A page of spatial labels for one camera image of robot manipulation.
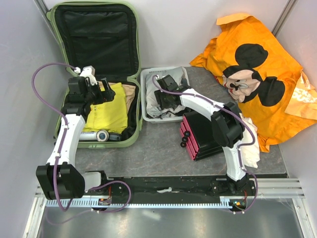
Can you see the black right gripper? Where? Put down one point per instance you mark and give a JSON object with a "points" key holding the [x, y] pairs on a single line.
{"points": [[159, 94]]}

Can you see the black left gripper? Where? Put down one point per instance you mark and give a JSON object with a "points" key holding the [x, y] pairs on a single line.
{"points": [[108, 95]]}

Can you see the white perforated plastic basket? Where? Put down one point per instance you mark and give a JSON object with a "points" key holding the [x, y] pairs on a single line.
{"points": [[151, 110]]}

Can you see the grey white garment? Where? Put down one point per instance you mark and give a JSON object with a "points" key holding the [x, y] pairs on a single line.
{"points": [[156, 81]]}

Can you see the yellow shorts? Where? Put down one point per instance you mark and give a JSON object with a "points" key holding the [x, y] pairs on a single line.
{"points": [[111, 116]]}

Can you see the green hard-shell suitcase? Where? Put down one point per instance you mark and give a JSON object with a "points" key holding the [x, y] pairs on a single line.
{"points": [[103, 34]]}

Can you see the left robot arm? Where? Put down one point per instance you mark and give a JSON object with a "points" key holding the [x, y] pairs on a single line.
{"points": [[58, 178]]}

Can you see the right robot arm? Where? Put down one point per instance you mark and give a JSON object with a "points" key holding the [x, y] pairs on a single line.
{"points": [[228, 129]]}

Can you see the beige pink folded garment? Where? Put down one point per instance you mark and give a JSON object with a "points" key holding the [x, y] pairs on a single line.
{"points": [[130, 94]]}

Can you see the white tube with round cap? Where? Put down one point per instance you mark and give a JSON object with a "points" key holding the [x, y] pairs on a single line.
{"points": [[100, 136]]}

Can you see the black box with pink ends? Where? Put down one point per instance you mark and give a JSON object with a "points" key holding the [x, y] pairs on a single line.
{"points": [[197, 138]]}

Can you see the white crumpled cloth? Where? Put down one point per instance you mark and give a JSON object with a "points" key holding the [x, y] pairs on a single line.
{"points": [[251, 153]]}

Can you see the orange cartoon mouse cloth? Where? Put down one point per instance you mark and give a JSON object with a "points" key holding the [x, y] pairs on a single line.
{"points": [[269, 85]]}

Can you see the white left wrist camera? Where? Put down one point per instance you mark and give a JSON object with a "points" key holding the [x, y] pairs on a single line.
{"points": [[88, 73]]}

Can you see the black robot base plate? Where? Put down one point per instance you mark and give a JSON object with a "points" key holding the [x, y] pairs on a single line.
{"points": [[186, 189]]}

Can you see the slotted cable duct rail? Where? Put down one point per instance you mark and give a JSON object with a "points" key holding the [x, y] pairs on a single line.
{"points": [[99, 203]]}

